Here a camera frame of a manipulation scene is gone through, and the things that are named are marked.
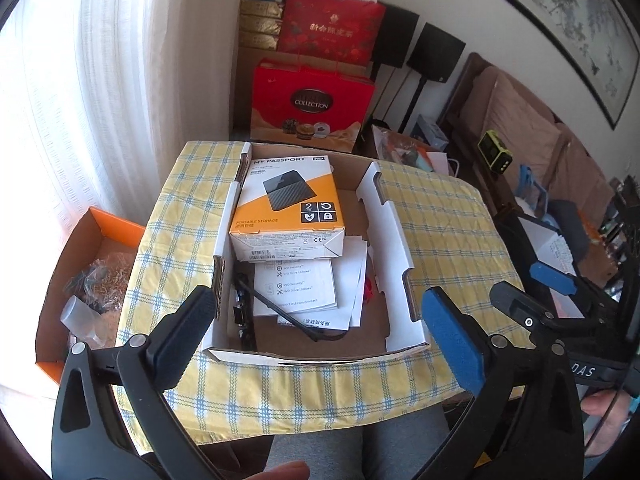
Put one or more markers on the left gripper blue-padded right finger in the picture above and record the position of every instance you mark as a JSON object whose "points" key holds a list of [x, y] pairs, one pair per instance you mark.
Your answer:
{"points": [[601, 343]]}

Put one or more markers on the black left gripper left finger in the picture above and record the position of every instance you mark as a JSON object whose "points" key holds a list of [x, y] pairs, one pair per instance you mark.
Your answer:
{"points": [[89, 437]]}

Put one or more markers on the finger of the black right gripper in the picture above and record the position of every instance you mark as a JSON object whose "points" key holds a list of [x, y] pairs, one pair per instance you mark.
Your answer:
{"points": [[524, 421]]}

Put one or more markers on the brown cardboard tray box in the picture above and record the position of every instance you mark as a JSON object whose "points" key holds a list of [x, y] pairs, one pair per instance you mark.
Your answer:
{"points": [[248, 328]]}

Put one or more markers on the person's right hand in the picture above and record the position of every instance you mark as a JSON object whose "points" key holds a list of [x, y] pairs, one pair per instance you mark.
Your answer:
{"points": [[612, 407]]}

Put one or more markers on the person's left hand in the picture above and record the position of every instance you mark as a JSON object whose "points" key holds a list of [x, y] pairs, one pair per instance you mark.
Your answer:
{"points": [[297, 470]]}

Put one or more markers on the clear plastic cup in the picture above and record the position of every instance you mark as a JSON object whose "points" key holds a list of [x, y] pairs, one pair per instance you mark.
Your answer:
{"points": [[84, 323]]}

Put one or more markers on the person's grey trouser leg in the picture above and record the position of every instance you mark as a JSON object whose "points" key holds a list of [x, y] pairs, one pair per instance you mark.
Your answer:
{"points": [[395, 449]]}

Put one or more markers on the plastic bag of snacks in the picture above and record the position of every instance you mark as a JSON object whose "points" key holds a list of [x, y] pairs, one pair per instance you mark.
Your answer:
{"points": [[103, 283]]}

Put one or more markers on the yellow blue plaid tablecloth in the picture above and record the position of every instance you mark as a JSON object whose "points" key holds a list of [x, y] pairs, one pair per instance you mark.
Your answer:
{"points": [[422, 229]]}

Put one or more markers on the yellow green small device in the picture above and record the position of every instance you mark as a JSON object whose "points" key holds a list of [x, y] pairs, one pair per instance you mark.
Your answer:
{"points": [[497, 156]]}

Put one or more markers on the brown cushioned sofa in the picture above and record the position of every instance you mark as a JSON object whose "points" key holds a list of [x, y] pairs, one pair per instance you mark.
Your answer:
{"points": [[487, 98]]}

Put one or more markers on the white instruction leaflets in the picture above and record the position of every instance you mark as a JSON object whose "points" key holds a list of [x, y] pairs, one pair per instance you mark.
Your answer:
{"points": [[325, 293]]}

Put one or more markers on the orange hard drive box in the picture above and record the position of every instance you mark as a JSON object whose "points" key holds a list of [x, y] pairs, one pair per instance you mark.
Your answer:
{"points": [[288, 210]]}

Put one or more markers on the black speaker on stand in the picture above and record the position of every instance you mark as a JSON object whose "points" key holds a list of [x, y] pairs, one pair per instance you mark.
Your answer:
{"points": [[434, 58]]}

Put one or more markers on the framed ink painting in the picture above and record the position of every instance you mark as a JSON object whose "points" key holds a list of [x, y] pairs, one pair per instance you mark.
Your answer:
{"points": [[595, 38]]}

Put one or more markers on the white sheer curtain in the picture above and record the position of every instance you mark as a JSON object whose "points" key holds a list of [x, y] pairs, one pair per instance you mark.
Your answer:
{"points": [[98, 97]]}

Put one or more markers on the red collection gift bag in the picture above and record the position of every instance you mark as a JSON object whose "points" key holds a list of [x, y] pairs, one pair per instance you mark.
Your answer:
{"points": [[304, 105]]}

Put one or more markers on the red floral gift box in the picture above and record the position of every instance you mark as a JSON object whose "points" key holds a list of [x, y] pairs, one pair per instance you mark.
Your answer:
{"points": [[339, 30]]}

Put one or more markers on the gold stacked boxes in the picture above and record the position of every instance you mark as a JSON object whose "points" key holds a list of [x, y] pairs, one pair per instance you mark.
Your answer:
{"points": [[260, 24]]}

